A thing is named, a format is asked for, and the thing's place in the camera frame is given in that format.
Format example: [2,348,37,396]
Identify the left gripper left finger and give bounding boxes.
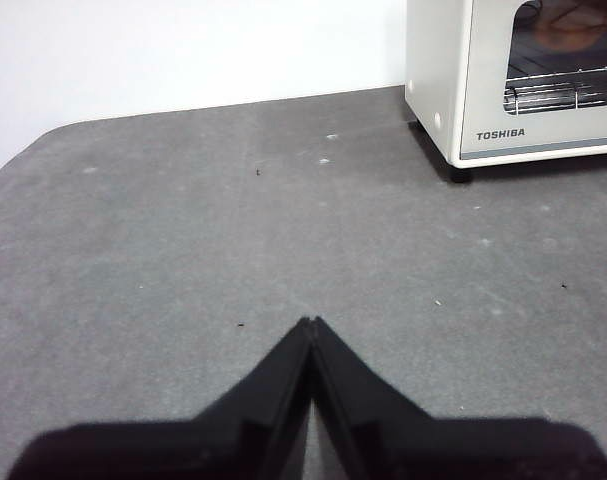
[5,316,314,480]

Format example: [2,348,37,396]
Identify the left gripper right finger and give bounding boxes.
[312,315,607,480]

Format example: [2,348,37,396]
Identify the glass oven door with handle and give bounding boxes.
[457,0,607,163]

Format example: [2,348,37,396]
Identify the brown potato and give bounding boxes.
[530,0,607,54]

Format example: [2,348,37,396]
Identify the white Toshiba toaster oven body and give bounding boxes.
[404,0,607,184]

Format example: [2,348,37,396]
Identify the wire oven rack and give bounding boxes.
[502,64,607,118]

